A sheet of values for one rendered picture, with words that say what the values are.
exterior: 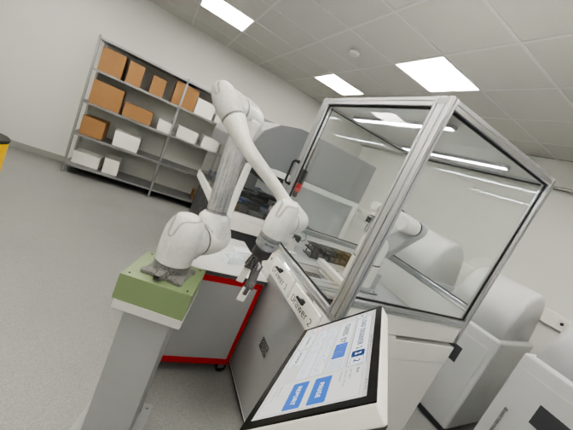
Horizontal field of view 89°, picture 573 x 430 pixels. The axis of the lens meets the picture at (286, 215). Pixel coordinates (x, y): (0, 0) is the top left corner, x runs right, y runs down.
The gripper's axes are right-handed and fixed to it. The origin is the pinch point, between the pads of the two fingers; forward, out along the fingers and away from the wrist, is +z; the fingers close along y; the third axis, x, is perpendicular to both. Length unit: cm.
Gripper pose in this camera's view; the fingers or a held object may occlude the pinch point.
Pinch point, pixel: (240, 288)
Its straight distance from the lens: 124.0
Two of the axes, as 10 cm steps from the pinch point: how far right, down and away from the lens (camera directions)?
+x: 8.5, 4.3, 3.0
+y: 1.6, 3.2, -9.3
